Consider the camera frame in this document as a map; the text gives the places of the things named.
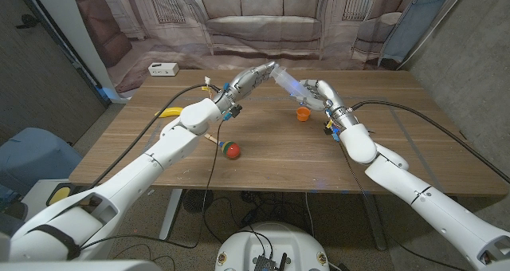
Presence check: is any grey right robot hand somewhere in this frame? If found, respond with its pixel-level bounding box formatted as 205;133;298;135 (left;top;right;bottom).
294;78;359;131

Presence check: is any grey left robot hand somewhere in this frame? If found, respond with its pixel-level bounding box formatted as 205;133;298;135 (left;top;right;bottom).
213;61;278;112

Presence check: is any large clear plastic syringe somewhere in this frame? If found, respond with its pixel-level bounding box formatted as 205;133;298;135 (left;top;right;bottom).
269;65;316;104

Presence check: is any colourful wooden maraca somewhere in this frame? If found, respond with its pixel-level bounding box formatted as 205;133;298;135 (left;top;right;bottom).
204;133;241;160

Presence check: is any yellow toy banana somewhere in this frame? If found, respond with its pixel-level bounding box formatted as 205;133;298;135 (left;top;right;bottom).
154;106;185;119

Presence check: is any printed living room backdrop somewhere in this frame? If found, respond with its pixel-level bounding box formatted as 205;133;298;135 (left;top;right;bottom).
71;0;459;95

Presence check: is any white power strip box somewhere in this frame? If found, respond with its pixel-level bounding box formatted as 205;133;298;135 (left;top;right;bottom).
147;61;180;77

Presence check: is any round black floor fan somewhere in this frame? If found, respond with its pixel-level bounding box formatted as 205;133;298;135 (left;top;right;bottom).
182;189;214;214

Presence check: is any white table leg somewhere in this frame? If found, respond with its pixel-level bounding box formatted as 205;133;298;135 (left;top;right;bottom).
159;189;184;242
362;194;387;251

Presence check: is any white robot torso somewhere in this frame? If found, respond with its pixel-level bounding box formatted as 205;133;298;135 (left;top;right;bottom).
214;222;331;271

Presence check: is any black electronics module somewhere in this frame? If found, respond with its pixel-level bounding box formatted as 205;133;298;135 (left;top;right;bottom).
253;253;288;271

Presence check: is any yellow black foot pedal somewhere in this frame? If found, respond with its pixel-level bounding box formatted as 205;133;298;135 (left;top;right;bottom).
45;183;77;207

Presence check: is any blue padded seat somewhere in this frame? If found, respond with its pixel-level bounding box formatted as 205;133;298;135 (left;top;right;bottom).
0;127;83;200

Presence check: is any white floor platform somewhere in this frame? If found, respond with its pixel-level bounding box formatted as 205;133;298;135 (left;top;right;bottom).
22;178;80;224

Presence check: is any person in blue jeans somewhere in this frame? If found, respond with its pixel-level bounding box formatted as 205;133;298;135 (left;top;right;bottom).
0;201;29;240

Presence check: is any thin black right hand cable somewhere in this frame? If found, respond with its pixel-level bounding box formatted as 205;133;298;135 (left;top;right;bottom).
337;139;459;271

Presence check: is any thin black hand cable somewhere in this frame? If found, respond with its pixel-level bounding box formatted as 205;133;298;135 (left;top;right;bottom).
79;117;226;251
337;139;459;271

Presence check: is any thin black left hand cable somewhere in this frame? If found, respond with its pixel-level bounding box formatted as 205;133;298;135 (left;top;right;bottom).
79;117;226;251

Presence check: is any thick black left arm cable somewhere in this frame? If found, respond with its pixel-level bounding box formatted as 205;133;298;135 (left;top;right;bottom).
85;83;222;190

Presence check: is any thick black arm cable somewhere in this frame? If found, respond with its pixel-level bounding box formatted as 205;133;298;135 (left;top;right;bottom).
85;83;222;190
349;100;510;183

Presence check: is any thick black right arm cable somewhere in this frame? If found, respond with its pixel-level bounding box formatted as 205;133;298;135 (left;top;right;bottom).
349;100;510;183

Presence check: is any white floor cable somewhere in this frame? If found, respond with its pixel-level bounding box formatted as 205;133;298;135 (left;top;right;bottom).
304;191;316;238

